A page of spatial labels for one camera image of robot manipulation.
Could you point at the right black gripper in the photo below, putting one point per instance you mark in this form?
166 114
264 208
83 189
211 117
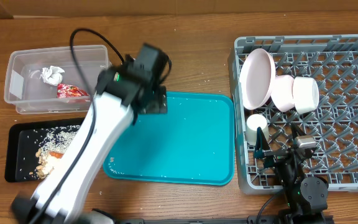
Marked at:
261 145

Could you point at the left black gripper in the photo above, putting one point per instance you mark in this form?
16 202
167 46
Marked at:
158 102

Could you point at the white cup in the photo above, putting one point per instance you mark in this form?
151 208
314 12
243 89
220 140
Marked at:
254 122

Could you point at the pink-rimmed white bowl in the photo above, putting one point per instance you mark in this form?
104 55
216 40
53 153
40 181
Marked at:
282 95

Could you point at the white plate with peanut shells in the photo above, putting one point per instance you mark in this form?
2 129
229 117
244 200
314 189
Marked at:
256 78

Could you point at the red snack wrapper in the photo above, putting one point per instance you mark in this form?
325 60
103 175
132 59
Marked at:
66 91

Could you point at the white tissue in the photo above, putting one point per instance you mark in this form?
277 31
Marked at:
52 75

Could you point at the orange carrot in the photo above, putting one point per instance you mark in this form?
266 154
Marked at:
56 154

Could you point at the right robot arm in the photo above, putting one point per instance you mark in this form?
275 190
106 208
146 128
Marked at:
306 196

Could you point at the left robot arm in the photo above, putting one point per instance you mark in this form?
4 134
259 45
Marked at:
122 92

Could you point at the grey dishwasher rack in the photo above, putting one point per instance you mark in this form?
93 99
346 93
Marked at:
332 60

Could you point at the teal serving tray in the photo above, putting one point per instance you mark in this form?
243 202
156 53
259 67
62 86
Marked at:
193 143

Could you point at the spilled rice and peanut shells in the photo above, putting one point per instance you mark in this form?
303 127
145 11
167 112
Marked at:
50 149

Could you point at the clear plastic storage bin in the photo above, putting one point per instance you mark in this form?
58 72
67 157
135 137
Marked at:
26 90

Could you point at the black plastic tray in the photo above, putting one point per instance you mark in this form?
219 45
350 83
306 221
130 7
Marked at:
11 171

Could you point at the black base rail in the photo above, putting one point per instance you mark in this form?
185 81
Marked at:
100 217

